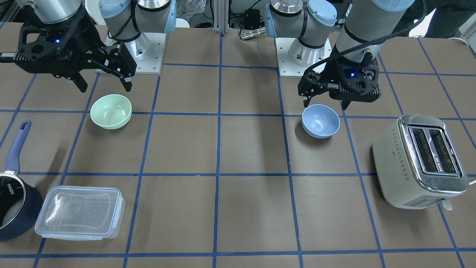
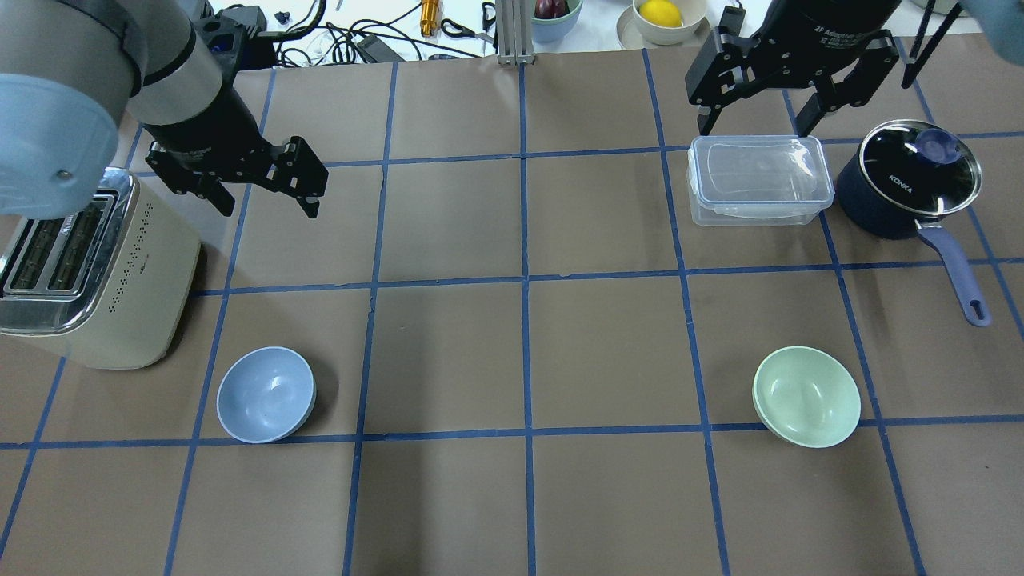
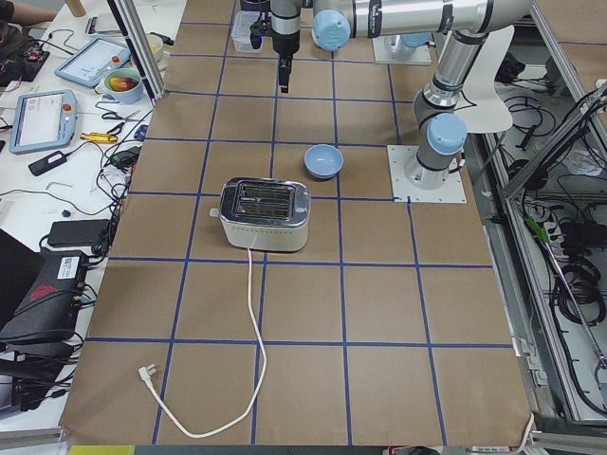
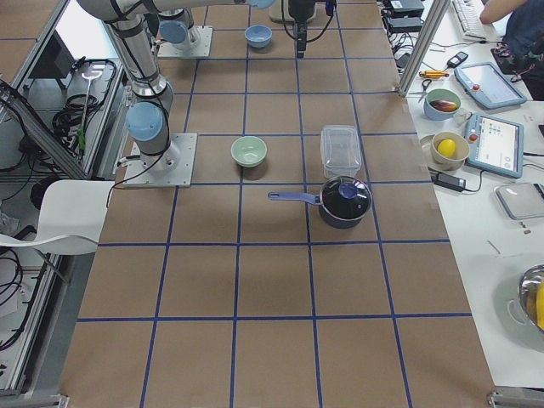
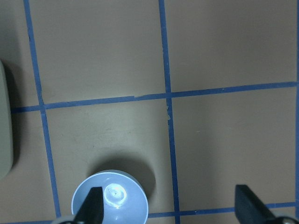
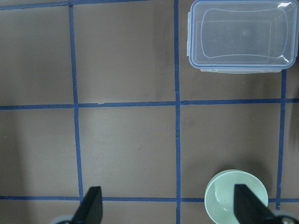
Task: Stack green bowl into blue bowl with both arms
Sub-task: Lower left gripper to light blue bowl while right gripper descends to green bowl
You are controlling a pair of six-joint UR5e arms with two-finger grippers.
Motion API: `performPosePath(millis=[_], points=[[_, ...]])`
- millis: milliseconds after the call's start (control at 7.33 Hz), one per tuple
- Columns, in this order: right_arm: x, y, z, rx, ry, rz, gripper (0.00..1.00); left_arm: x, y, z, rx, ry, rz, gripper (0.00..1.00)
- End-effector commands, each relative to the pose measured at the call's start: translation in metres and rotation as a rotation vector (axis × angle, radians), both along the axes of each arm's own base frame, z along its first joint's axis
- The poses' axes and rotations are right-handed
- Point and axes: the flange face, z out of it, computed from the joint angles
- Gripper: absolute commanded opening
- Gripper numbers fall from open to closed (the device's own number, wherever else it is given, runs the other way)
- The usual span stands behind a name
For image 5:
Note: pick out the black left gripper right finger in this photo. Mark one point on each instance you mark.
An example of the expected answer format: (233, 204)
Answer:
(249, 209)

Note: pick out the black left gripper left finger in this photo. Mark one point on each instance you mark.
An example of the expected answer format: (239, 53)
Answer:
(92, 209)

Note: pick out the blue bowl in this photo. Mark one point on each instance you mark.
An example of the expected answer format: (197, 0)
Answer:
(124, 199)

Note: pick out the cream silver toaster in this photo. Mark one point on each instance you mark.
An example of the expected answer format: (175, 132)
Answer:
(6, 135)

